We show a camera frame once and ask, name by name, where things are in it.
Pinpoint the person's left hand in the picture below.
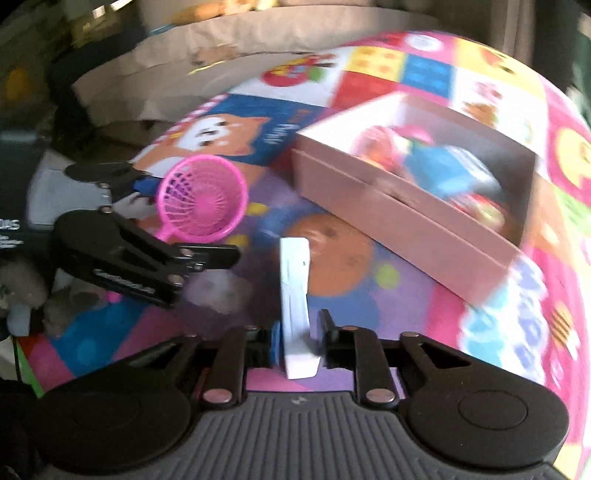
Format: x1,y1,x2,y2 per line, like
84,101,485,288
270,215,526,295
0,258,95,337

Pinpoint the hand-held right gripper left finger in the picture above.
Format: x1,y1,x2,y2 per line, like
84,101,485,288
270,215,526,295
124,322,283,406

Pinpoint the pink cardboard box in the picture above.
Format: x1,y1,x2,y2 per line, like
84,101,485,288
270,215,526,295
291,91,548,303

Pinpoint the small white box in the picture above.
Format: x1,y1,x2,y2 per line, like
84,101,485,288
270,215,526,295
279,236,320,380

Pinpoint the blue toy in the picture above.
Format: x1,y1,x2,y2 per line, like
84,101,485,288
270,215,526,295
406,143,502,199

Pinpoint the pink toy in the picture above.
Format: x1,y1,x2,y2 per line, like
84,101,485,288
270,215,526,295
353,124,416,171

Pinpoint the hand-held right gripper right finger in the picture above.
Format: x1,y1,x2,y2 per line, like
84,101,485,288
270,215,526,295
318,308,472,409

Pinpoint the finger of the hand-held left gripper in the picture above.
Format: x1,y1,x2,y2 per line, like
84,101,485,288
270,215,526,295
50,210,242,308
65,161,160,203

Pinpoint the pink toy strainer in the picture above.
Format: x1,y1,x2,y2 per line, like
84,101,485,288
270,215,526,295
154,154,250,244

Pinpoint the colourful printed play mat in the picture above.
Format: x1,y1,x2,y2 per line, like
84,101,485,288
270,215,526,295
18,30,591,402

